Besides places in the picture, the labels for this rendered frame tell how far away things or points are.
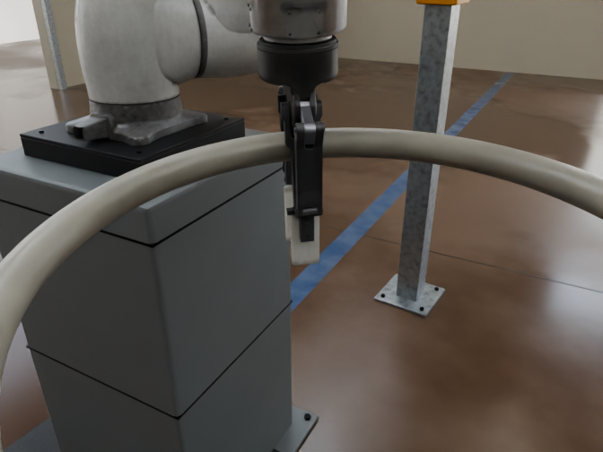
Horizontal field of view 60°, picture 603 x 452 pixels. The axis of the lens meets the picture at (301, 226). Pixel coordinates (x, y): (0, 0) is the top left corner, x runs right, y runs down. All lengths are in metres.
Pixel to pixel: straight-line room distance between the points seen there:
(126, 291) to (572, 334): 1.51
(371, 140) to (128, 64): 0.48
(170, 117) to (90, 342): 0.43
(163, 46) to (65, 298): 0.46
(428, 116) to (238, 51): 0.85
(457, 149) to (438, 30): 1.12
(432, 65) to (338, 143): 1.13
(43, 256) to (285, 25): 0.26
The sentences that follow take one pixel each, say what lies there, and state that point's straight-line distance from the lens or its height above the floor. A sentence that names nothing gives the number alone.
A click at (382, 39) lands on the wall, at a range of 6.99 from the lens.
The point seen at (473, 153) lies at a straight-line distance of 0.52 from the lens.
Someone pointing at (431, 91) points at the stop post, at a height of 0.76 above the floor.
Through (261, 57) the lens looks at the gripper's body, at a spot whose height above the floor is 1.02.
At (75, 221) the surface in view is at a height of 0.93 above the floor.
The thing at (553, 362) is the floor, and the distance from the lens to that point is 1.83.
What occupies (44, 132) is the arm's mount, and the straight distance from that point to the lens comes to 1.02.
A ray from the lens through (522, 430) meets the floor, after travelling 1.58.
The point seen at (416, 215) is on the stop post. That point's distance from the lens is 1.78.
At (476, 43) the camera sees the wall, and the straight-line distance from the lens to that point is 6.68.
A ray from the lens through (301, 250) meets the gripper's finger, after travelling 0.56.
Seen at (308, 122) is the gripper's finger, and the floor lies 0.97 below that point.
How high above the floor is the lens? 1.10
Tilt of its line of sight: 27 degrees down
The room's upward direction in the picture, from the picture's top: straight up
